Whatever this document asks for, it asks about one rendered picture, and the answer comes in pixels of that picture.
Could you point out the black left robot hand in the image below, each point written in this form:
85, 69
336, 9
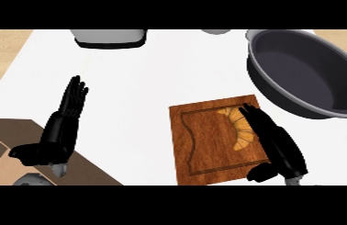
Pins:
57, 133

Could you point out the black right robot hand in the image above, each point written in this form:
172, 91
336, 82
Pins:
277, 146

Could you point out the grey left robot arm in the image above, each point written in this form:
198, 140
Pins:
59, 169

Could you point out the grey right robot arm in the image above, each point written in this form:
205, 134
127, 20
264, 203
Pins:
292, 181

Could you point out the golden croissant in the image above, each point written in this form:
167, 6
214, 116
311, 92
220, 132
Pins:
239, 127

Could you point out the brown wooden cutting board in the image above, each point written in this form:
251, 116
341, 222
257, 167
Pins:
217, 141

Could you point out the dark grey pot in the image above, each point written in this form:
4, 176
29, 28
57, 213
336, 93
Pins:
298, 74

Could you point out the grey appliance with black base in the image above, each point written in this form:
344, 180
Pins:
110, 38

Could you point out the small grey round object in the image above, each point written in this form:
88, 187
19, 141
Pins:
215, 31

